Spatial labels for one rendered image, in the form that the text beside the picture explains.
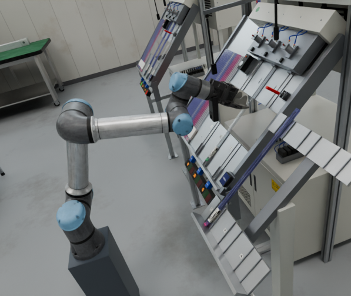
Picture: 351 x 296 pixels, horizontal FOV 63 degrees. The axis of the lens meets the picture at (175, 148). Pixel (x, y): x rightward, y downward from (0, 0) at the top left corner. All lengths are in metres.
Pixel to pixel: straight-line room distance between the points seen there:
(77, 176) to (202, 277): 0.96
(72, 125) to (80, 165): 0.27
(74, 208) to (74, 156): 0.22
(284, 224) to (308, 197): 0.45
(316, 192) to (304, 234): 0.27
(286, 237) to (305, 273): 0.75
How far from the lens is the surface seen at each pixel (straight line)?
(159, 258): 1.95
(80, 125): 1.02
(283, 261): 1.19
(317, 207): 1.56
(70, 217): 1.26
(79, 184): 1.31
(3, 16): 5.89
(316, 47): 1.16
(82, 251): 1.35
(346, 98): 1.22
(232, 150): 1.23
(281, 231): 1.05
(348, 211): 1.74
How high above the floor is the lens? 1.53
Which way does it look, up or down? 32 degrees down
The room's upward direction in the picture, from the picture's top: 14 degrees counter-clockwise
